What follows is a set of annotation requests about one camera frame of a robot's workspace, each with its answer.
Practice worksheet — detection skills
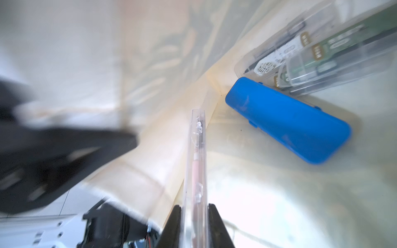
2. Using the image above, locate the clear case green label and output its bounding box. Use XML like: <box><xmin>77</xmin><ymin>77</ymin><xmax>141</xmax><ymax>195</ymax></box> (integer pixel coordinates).
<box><xmin>275</xmin><ymin>1</ymin><xmax>397</xmax><ymax>96</ymax></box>

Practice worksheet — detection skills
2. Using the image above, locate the clear case pink compass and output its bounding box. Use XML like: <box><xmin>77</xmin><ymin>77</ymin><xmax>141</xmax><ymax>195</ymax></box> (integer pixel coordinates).
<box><xmin>179</xmin><ymin>109</ymin><xmax>210</xmax><ymax>248</ymax></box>

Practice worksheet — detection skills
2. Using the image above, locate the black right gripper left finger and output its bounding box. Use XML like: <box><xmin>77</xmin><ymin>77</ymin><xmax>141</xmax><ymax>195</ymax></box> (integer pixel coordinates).
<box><xmin>155</xmin><ymin>205</ymin><xmax>182</xmax><ymax>248</ymax></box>

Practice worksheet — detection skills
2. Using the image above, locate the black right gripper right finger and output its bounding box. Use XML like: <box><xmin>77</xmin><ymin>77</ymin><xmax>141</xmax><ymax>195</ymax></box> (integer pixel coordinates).
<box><xmin>208</xmin><ymin>204</ymin><xmax>235</xmax><ymax>248</ymax></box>

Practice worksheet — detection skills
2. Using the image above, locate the floral canvas tote bag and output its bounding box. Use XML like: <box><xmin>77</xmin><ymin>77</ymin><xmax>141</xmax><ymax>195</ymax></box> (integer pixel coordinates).
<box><xmin>1</xmin><ymin>1</ymin><xmax>397</xmax><ymax>248</ymax></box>

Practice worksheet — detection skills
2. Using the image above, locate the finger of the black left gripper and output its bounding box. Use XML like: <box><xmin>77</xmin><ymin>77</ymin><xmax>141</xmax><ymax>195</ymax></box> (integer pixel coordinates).
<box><xmin>1</xmin><ymin>79</ymin><xmax>138</xmax><ymax>214</ymax></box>

